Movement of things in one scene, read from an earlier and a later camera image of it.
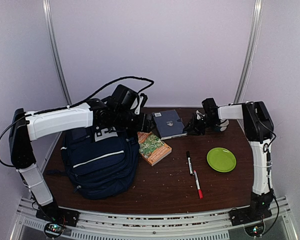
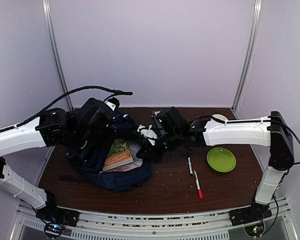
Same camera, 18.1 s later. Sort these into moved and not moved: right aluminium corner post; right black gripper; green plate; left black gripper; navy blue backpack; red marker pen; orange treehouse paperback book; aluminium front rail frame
Moved: orange treehouse paperback book; navy blue backpack; right black gripper; left black gripper
Not moved: right aluminium corner post; red marker pen; green plate; aluminium front rail frame
